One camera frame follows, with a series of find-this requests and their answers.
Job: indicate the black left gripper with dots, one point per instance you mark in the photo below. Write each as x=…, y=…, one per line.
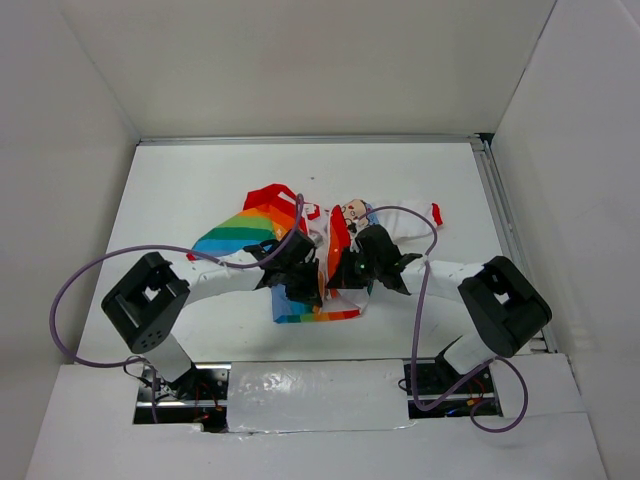
x=309, y=294

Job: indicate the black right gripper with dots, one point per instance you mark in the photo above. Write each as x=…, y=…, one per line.
x=344, y=277

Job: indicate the rainbow white children's jacket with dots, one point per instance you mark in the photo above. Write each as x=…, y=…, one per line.
x=320, y=264

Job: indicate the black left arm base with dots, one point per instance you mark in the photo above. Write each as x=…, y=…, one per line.
x=200, y=398

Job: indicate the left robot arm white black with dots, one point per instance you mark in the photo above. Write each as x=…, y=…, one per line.
x=146, y=302

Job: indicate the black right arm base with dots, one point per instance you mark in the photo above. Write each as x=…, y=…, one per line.
x=434, y=379

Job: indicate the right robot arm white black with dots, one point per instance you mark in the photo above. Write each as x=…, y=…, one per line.
x=506, y=310

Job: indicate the silver foil tape panel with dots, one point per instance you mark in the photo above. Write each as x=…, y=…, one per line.
x=325, y=396

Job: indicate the aluminium frame rail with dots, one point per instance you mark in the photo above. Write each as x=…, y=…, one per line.
x=176, y=192

